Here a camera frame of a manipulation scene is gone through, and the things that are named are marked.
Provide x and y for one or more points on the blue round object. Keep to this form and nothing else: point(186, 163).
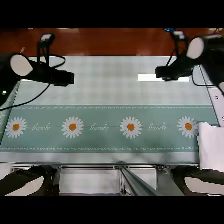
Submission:
point(168, 29)

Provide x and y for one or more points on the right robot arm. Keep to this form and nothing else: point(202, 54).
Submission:
point(208, 50)

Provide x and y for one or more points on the silver frame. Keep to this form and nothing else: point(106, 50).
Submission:
point(140, 181)

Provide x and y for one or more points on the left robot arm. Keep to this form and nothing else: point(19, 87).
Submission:
point(20, 66)

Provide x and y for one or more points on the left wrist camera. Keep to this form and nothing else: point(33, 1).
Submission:
point(45, 43)

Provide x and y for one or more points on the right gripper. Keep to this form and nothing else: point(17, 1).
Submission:
point(171, 71)

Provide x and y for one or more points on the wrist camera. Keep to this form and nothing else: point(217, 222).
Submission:
point(45, 43)
point(178, 38)

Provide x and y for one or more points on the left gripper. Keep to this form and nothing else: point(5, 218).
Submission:
point(62, 78)

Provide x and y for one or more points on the white T-shirt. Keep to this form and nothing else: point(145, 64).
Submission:
point(211, 146)

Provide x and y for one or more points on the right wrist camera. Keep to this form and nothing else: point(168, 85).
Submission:
point(178, 38)

